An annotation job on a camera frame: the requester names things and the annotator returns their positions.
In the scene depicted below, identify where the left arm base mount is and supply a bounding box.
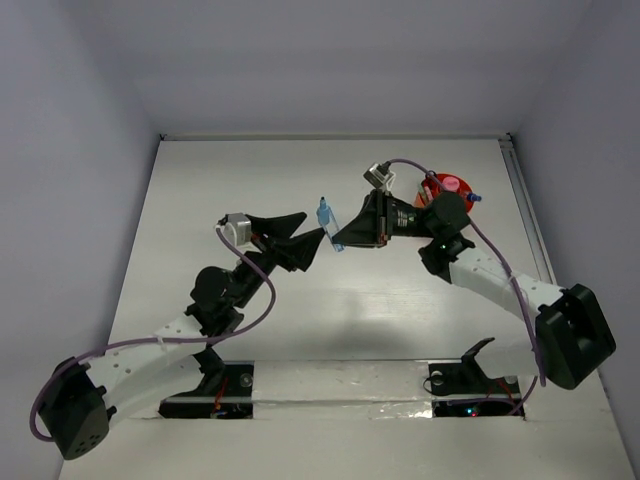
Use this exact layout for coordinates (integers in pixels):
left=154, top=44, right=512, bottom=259
left=158, top=347, right=254, bottom=420

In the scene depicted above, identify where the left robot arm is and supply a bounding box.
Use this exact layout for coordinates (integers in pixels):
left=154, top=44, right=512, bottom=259
left=29, top=212, right=325, bottom=460

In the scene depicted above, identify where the aluminium rail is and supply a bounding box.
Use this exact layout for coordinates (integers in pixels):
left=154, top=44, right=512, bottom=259
left=498, top=134, right=556, bottom=283

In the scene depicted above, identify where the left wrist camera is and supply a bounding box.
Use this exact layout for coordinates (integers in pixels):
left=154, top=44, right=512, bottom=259
left=216, top=213, right=252, bottom=248

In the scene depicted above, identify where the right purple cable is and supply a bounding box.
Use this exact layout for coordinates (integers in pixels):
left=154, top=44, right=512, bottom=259
left=387, top=158, right=547, bottom=416

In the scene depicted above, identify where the orange round container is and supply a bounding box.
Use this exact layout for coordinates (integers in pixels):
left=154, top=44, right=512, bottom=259
left=413, top=173, right=479, bottom=213

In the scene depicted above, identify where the blue transparent pen cap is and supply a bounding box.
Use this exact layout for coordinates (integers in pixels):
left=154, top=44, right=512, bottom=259
left=328, top=232, right=345, bottom=253

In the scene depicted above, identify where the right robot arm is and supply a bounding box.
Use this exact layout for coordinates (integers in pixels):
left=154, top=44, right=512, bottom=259
left=334, top=190, right=617, bottom=392

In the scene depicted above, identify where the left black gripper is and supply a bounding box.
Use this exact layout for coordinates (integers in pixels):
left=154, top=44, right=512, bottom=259
left=230, top=214, right=324, bottom=310

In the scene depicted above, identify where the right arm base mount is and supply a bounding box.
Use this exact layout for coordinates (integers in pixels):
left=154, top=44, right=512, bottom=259
left=422, top=337, right=525, bottom=418

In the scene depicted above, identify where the blue highlighter pen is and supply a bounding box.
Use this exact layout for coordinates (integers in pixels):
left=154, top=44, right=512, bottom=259
left=316, top=196, right=336, bottom=241

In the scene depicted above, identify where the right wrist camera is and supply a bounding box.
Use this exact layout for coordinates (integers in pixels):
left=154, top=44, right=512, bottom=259
left=363, top=161, right=396, bottom=192

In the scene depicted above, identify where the purple cable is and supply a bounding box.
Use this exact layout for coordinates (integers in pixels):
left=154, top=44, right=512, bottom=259
left=28, top=224, right=276, bottom=444
left=387, top=158, right=547, bottom=416

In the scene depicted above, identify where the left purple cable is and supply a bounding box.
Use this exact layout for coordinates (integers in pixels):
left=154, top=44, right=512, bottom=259
left=28, top=224, right=276, bottom=444

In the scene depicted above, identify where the pink glue bottle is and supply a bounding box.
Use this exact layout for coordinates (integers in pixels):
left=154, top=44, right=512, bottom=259
left=442, top=176, right=461, bottom=193

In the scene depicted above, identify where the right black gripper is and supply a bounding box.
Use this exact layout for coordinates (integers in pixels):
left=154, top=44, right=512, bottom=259
left=330, top=188, right=439, bottom=248

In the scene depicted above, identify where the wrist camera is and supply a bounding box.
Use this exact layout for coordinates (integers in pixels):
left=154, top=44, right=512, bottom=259
left=363, top=161, right=396, bottom=192
left=216, top=213, right=252, bottom=248

